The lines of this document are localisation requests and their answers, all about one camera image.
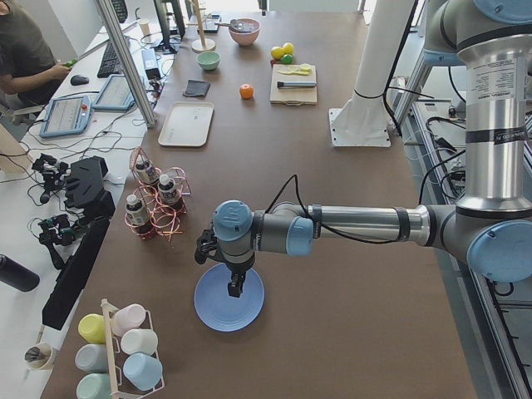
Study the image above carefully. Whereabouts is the dark bottle rear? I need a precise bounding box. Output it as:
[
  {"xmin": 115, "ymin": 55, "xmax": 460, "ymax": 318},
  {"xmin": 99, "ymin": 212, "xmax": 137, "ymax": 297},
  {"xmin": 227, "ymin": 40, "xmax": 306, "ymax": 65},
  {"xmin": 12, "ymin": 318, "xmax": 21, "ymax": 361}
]
[{"xmin": 135, "ymin": 159, "xmax": 159, "ymax": 185}]

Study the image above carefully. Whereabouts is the black computer mouse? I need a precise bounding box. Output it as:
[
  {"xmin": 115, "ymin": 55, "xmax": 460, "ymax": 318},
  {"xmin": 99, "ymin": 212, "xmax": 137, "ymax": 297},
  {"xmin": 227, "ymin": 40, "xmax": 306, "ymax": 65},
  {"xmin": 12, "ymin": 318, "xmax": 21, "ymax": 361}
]
[{"xmin": 70, "ymin": 75, "xmax": 90, "ymax": 86}]

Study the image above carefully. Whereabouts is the black handled knife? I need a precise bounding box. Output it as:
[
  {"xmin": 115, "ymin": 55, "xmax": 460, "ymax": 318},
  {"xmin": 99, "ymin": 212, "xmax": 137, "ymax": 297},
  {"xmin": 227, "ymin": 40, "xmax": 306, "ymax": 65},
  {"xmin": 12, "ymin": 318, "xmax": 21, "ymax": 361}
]
[{"xmin": 277, "ymin": 81, "xmax": 317, "ymax": 89}]

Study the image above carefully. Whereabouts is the yellow lemon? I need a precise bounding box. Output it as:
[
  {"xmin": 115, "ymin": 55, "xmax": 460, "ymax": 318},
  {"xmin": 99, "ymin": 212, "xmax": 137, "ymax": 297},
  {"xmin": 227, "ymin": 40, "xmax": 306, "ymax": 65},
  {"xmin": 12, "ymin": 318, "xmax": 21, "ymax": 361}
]
[
  {"xmin": 282, "ymin": 42, "xmax": 294, "ymax": 55},
  {"xmin": 270, "ymin": 47, "xmax": 285, "ymax": 60}
]

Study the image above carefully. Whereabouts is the pink bowl with ice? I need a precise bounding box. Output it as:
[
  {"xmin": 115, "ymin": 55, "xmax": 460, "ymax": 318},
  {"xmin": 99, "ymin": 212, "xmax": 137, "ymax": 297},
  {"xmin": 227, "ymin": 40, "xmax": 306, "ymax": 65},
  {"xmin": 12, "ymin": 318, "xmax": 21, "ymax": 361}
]
[{"xmin": 229, "ymin": 18, "xmax": 260, "ymax": 47}]

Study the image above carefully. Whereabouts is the copper wire bottle rack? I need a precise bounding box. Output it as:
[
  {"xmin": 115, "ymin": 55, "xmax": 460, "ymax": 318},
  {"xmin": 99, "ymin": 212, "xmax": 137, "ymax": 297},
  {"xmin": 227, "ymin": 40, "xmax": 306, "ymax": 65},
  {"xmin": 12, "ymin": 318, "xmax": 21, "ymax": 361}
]
[{"xmin": 124, "ymin": 147, "xmax": 191, "ymax": 240}]

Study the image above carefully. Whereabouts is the wooden cutting board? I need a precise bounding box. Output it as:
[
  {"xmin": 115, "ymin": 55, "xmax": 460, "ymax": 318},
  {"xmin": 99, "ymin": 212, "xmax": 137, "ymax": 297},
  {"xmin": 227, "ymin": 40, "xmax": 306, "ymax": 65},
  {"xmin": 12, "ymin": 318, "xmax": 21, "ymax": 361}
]
[{"xmin": 270, "ymin": 64, "xmax": 318, "ymax": 106}]

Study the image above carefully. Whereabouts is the yellow cup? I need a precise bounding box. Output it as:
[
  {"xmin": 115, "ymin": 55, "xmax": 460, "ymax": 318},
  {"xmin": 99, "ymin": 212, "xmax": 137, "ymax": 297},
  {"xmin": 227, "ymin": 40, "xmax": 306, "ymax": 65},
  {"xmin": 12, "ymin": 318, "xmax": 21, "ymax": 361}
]
[{"xmin": 78, "ymin": 313, "xmax": 106, "ymax": 344}]

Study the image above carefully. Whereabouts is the wooden mug stand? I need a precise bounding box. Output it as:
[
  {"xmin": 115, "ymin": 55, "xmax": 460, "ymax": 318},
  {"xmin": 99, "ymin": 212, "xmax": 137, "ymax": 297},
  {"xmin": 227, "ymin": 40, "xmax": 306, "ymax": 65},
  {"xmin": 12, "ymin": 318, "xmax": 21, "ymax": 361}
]
[{"xmin": 187, "ymin": 0, "xmax": 216, "ymax": 54}]

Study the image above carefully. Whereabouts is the grey cup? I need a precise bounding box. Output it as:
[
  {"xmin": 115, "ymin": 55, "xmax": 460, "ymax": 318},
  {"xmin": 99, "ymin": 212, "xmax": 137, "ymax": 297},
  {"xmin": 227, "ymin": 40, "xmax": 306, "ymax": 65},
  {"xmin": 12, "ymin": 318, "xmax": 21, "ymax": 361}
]
[{"xmin": 75, "ymin": 343, "xmax": 108, "ymax": 373}]

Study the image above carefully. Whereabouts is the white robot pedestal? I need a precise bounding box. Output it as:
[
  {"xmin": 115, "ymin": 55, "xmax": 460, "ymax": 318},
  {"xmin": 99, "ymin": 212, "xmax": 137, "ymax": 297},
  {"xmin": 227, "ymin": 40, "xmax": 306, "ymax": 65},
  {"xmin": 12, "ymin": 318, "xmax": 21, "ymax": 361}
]
[{"xmin": 329, "ymin": 0, "xmax": 417, "ymax": 147}]

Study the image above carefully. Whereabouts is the mint green bowl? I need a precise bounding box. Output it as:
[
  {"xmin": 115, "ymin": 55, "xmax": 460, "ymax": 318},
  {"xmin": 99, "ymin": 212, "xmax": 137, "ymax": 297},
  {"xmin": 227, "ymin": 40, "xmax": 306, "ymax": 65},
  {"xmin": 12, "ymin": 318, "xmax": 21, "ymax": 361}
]
[{"xmin": 196, "ymin": 51, "xmax": 220, "ymax": 71}]

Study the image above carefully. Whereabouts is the white cup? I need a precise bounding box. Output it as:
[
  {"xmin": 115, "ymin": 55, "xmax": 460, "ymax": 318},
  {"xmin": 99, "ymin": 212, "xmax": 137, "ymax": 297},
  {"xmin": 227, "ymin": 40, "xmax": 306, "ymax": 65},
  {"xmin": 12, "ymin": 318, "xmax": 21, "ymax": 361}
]
[{"xmin": 121, "ymin": 328, "xmax": 159, "ymax": 356}]

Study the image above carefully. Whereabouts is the dark water bottle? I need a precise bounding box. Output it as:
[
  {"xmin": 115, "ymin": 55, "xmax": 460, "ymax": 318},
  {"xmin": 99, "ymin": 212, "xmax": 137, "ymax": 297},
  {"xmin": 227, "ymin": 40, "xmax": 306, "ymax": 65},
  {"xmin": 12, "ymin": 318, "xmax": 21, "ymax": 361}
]
[{"xmin": 0, "ymin": 254, "xmax": 40, "ymax": 292}]

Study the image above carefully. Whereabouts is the light blue cup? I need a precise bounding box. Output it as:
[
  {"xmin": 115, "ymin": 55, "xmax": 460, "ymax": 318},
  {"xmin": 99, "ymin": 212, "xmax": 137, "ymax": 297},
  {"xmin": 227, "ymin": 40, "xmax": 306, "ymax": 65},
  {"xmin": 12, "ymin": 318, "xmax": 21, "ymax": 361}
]
[{"xmin": 122, "ymin": 352, "xmax": 163, "ymax": 391}]

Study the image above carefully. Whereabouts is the aluminium frame post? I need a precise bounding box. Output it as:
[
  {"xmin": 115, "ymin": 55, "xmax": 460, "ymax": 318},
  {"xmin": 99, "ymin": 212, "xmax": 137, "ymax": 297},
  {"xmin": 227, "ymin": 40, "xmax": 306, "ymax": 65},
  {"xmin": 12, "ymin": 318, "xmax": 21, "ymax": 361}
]
[{"xmin": 95, "ymin": 0, "xmax": 155, "ymax": 128}]

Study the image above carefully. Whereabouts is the orange fruit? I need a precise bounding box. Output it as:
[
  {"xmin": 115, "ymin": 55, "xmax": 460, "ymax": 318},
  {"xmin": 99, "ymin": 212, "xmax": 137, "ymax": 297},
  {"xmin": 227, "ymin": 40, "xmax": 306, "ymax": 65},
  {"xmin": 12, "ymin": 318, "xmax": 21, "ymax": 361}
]
[{"xmin": 239, "ymin": 83, "xmax": 254, "ymax": 100}]

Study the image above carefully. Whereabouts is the green lime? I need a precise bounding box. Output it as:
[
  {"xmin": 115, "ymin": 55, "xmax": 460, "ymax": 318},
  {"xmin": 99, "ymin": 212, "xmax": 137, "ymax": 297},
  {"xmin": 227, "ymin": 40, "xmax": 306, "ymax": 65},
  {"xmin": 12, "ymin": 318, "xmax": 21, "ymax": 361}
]
[{"xmin": 280, "ymin": 54, "xmax": 293, "ymax": 65}]

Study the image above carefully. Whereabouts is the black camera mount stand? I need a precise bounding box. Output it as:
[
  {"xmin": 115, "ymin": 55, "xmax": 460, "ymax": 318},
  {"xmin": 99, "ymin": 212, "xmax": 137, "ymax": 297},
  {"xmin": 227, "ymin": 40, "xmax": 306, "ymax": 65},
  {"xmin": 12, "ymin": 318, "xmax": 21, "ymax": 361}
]
[{"xmin": 32, "ymin": 154, "xmax": 116, "ymax": 330}]

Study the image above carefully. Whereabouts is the blue teach pendant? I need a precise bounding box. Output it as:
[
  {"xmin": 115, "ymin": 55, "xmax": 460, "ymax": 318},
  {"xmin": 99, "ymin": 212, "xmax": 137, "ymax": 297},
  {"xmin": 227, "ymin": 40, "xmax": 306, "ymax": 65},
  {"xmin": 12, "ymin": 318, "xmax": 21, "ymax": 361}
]
[
  {"xmin": 92, "ymin": 74, "xmax": 135, "ymax": 112},
  {"xmin": 39, "ymin": 96, "xmax": 91, "ymax": 138}
]

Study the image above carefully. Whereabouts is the blue round plate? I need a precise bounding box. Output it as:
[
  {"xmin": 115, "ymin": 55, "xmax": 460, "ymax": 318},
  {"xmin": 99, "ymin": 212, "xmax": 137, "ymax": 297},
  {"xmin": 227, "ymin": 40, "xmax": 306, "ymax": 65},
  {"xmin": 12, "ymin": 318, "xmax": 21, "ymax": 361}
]
[{"xmin": 194, "ymin": 264, "xmax": 265, "ymax": 332}]

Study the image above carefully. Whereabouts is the paper coffee cup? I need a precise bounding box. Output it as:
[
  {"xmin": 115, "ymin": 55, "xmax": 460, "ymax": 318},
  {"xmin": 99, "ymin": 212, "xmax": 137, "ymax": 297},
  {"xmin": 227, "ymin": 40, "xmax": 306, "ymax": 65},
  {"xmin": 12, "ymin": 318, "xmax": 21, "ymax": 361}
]
[{"xmin": 136, "ymin": 18, "xmax": 150, "ymax": 37}]

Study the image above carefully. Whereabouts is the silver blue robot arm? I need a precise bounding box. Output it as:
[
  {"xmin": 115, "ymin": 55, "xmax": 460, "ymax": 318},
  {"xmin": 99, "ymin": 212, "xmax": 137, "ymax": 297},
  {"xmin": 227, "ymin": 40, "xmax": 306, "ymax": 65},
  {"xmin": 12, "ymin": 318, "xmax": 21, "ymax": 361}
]
[{"xmin": 195, "ymin": 1, "xmax": 531, "ymax": 297}]

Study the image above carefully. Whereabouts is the pink cup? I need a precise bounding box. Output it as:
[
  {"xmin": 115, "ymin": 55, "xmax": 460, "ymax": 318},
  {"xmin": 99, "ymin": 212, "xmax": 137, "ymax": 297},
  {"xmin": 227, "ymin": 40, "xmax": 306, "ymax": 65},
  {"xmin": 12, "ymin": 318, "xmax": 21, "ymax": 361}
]
[{"xmin": 111, "ymin": 303, "xmax": 146, "ymax": 337}]

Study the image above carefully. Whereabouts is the black keyboard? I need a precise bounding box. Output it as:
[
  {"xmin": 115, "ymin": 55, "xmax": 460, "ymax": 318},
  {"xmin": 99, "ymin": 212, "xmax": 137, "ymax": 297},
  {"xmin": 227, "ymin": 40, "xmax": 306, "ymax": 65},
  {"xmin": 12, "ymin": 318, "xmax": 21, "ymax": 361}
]
[{"xmin": 96, "ymin": 41, "xmax": 122, "ymax": 78}]

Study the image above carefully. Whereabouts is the black monitor stand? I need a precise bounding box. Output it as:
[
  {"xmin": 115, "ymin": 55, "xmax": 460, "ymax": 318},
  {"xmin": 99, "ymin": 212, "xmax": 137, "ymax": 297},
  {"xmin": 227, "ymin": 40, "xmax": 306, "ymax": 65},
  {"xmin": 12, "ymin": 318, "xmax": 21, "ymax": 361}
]
[{"xmin": 151, "ymin": 0, "xmax": 185, "ymax": 55}]

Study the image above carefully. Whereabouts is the dark bottle front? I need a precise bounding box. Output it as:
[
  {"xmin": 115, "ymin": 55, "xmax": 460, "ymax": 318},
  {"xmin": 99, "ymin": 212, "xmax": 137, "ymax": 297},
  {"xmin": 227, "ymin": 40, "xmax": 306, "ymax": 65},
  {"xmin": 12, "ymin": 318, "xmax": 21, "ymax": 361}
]
[{"xmin": 126, "ymin": 194, "xmax": 152, "ymax": 234}]

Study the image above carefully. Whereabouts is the paper cup with tools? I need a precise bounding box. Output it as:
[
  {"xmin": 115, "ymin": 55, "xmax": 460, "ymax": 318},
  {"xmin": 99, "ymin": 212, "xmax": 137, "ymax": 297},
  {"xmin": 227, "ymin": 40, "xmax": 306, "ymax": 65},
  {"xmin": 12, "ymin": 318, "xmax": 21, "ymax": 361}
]
[{"xmin": 24, "ymin": 342, "xmax": 58, "ymax": 371}]

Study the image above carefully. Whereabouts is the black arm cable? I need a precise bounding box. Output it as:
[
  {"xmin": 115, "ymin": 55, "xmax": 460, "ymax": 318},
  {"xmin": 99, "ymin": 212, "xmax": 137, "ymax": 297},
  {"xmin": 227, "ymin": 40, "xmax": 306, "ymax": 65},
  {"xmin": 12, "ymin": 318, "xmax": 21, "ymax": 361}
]
[{"xmin": 265, "ymin": 174, "xmax": 411, "ymax": 245}]

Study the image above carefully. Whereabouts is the blue teach pendant right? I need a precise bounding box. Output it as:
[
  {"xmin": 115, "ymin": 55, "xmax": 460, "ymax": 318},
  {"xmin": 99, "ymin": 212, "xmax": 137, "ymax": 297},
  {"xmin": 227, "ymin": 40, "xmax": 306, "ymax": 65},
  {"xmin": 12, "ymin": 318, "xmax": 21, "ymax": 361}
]
[{"xmin": 92, "ymin": 74, "xmax": 135, "ymax": 112}]

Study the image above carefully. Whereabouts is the mint green cup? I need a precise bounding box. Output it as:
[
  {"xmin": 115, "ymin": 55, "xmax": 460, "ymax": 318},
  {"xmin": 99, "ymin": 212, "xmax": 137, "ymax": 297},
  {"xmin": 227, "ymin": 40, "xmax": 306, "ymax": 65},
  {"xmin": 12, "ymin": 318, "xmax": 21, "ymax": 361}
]
[{"xmin": 76, "ymin": 373, "xmax": 111, "ymax": 399}]

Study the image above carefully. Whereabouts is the white wire cup rack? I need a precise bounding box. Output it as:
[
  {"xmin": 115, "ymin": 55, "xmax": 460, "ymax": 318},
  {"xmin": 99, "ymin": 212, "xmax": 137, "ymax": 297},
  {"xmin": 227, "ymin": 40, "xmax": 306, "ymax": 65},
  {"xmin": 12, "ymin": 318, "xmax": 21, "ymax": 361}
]
[{"xmin": 101, "ymin": 299, "xmax": 165, "ymax": 398}]

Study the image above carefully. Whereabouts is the blue teach pendant left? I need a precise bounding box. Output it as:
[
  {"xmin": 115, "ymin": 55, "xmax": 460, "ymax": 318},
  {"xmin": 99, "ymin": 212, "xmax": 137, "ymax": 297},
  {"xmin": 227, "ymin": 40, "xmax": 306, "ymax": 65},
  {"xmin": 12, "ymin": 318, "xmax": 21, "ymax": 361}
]
[{"xmin": 39, "ymin": 96, "xmax": 91, "ymax": 138}]

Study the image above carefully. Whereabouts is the dark grey folded cloth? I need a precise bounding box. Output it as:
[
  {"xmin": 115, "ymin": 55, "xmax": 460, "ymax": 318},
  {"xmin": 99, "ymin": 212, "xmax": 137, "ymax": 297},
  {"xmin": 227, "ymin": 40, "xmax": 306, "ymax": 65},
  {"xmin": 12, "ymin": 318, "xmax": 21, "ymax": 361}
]
[{"xmin": 182, "ymin": 79, "xmax": 211, "ymax": 97}]

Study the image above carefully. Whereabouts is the dark bottle middle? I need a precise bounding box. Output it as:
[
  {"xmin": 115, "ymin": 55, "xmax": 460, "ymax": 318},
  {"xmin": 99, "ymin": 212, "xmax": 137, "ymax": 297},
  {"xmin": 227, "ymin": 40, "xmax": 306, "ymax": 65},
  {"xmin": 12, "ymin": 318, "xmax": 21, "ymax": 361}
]
[{"xmin": 158, "ymin": 174, "xmax": 179, "ymax": 205}]

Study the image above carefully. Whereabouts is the beige rectangular tray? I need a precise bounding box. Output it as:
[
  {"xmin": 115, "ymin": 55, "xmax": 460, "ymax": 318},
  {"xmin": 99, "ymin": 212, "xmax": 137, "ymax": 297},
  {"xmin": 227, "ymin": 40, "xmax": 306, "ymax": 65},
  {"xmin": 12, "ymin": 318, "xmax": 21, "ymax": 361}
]
[{"xmin": 158, "ymin": 101, "xmax": 214, "ymax": 147}]

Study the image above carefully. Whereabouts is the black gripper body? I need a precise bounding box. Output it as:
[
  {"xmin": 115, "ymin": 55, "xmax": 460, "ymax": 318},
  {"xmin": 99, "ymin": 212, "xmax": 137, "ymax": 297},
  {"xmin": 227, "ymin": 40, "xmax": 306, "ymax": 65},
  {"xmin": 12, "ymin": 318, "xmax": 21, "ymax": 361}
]
[{"xmin": 194, "ymin": 226, "xmax": 254, "ymax": 273}]

